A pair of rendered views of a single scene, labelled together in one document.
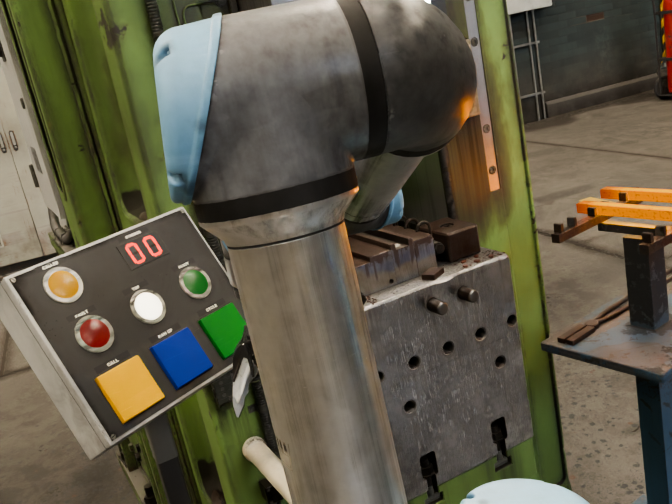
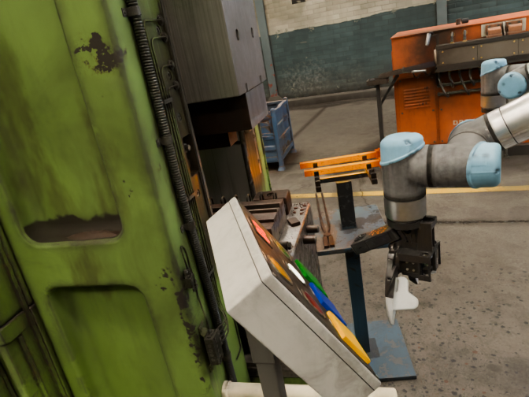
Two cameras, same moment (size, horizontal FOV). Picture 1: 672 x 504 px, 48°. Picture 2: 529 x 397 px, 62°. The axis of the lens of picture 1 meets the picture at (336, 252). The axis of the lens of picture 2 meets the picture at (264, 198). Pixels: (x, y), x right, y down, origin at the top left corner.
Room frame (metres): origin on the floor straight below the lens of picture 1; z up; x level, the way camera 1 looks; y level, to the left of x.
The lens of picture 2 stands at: (0.68, 0.84, 1.49)
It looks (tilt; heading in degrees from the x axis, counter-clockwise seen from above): 20 degrees down; 311
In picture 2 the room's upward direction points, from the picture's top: 11 degrees counter-clockwise
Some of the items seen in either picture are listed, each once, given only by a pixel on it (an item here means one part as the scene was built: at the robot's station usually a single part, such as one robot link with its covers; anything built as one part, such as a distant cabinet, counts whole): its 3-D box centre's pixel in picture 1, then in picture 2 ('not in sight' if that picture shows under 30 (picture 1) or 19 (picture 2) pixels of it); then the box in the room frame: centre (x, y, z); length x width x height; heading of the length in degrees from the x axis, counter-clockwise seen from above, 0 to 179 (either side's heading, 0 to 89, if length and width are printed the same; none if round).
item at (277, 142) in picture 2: not in sight; (240, 137); (4.36, -3.13, 0.36); 1.20 x 0.80 x 0.72; 23
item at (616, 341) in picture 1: (650, 326); (349, 228); (1.55, -0.66, 0.67); 0.40 x 0.30 x 0.02; 124
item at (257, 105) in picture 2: not in sight; (189, 114); (1.67, -0.03, 1.32); 0.42 x 0.20 x 0.10; 25
